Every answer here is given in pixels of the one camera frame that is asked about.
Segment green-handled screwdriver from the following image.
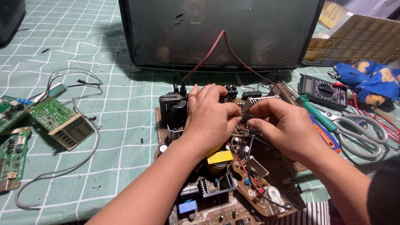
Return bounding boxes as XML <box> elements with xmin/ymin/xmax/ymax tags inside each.
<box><xmin>281</xmin><ymin>81</ymin><xmax>339</xmax><ymax>133</ymax></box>

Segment person's right hand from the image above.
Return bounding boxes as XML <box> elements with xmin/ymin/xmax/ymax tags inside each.
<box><xmin>247</xmin><ymin>97</ymin><xmax>328</xmax><ymax>166</ymax></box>

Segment black multimeter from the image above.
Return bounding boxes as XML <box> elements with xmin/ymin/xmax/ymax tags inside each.
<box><xmin>298</xmin><ymin>74</ymin><xmax>349</xmax><ymax>110</ymax></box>

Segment blue yellow rag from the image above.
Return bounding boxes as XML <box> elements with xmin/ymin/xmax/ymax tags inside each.
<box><xmin>332</xmin><ymin>61</ymin><xmax>400</xmax><ymax>106</ymax></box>

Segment green checked tablecloth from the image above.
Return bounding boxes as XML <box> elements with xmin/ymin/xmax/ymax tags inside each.
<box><xmin>0</xmin><ymin>0</ymin><xmax>400</xmax><ymax>225</ymax></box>

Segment white teal toothbrush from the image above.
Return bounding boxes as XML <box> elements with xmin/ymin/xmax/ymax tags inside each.
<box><xmin>32</xmin><ymin>82</ymin><xmax>67</xmax><ymax>104</ymax></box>

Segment blue orange-handled screwdriver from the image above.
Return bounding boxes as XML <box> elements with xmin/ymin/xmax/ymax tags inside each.
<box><xmin>308</xmin><ymin>114</ymin><xmax>342</xmax><ymax>154</ymax></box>

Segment black box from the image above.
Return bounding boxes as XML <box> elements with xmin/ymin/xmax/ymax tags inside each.
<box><xmin>0</xmin><ymin>0</ymin><xmax>26</xmax><ymax>48</ymax></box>

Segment red test lead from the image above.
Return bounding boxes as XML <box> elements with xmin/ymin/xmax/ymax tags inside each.
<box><xmin>332</xmin><ymin>82</ymin><xmax>400</xmax><ymax>145</ymax></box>

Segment person's left hand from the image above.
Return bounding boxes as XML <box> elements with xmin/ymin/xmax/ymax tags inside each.
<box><xmin>183</xmin><ymin>84</ymin><xmax>243</xmax><ymax>158</ymax></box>

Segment grey-handled scissors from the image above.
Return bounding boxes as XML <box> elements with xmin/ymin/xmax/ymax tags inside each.
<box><xmin>315</xmin><ymin>107</ymin><xmax>389</xmax><ymax>159</ymax></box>

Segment large brown circuit board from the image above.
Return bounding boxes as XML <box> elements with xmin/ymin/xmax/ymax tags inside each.
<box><xmin>153</xmin><ymin>82</ymin><xmax>309</xmax><ymax>225</ymax></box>

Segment green circuit board with display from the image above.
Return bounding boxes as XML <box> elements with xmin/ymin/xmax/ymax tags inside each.
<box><xmin>28</xmin><ymin>97</ymin><xmax>95</xmax><ymax>151</ymax></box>

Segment green circuit board with buttons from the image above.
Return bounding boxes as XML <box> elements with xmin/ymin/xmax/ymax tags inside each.
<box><xmin>0</xmin><ymin>126</ymin><xmax>32</xmax><ymax>192</ymax></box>

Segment dark red wire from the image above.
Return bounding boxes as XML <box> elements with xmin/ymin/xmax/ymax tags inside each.
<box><xmin>182</xmin><ymin>30</ymin><xmax>277</xmax><ymax>86</ymax></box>

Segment thin black wire bundle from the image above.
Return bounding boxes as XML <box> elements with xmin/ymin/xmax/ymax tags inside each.
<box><xmin>46</xmin><ymin>68</ymin><xmax>104</xmax><ymax>96</ymax></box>

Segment green circuit board blue connector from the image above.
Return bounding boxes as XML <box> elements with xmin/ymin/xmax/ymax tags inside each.
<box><xmin>0</xmin><ymin>95</ymin><xmax>35</xmax><ymax>133</ymax></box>

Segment black tube television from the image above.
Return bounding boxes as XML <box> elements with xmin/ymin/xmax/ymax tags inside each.
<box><xmin>118</xmin><ymin>0</ymin><xmax>325</xmax><ymax>73</ymax></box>

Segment beige plastic grid panel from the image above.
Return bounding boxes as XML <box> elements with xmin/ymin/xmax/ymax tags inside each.
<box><xmin>302</xmin><ymin>1</ymin><xmax>400</xmax><ymax>66</ymax></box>

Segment small brown circuit board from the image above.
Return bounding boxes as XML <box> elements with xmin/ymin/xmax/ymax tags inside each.
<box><xmin>231</xmin><ymin>156</ymin><xmax>298</xmax><ymax>218</ymax></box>

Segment person's black garment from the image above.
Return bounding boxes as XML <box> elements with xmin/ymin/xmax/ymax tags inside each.
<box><xmin>366</xmin><ymin>156</ymin><xmax>400</xmax><ymax>225</ymax></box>

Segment striped cloth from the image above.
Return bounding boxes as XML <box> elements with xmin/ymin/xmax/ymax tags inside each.
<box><xmin>268</xmin><ymin>200</ymin><xmax>332</xmax><ymax>225</ymax></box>

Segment grey cable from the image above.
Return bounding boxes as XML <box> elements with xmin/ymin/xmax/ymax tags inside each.
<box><xmin>14</xmin><ymin>98</ymin><xmax>101</xmax><ymax>210</ymax></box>

